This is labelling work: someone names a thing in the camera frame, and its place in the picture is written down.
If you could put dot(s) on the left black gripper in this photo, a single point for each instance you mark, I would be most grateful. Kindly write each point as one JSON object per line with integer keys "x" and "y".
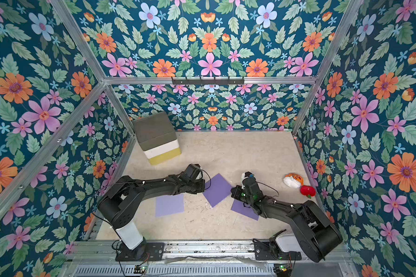
{"x": 202, "y": 187}

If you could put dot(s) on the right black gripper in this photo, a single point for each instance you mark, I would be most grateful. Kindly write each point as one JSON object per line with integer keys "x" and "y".
{"x": 237, "y": 192}

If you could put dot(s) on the purple square paper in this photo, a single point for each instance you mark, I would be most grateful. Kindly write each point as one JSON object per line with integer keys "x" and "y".
{"x": 242, "y": 209}
{"x": 218, "y": 189}

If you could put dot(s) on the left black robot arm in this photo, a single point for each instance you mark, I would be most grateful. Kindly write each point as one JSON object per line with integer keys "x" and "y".
{"x": 120, "y": 203}

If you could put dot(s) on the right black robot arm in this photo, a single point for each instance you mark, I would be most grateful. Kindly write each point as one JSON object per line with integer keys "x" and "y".
{"x": 312, "y": 232}

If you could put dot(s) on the left pale purple paper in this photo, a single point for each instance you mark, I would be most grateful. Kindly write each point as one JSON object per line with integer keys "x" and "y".
{"x": 169, "y": 205}

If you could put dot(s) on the orange white plush toy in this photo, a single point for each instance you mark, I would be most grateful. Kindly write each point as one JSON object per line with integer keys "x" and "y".
{"x": 293, "y": 180}

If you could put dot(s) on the grey white yellow block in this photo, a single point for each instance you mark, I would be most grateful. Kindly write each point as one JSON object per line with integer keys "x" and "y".
{"x": 157, "y": 138}

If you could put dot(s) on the red plush toy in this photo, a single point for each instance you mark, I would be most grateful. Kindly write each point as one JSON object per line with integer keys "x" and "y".
{"x": 308, "y": 191}

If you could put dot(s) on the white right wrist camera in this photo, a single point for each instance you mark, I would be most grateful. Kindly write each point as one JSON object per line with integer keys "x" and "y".
{"x": 245, "y": 176}

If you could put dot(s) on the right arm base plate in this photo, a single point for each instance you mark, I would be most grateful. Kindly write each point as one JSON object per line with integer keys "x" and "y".
{"x": 268, "y": 250}

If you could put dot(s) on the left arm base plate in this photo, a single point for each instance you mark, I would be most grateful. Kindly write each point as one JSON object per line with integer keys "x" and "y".
{"x": 151, "y": 251}

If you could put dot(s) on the black hook rail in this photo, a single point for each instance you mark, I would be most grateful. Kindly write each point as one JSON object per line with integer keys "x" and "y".
{"x": 208, "y": 81}

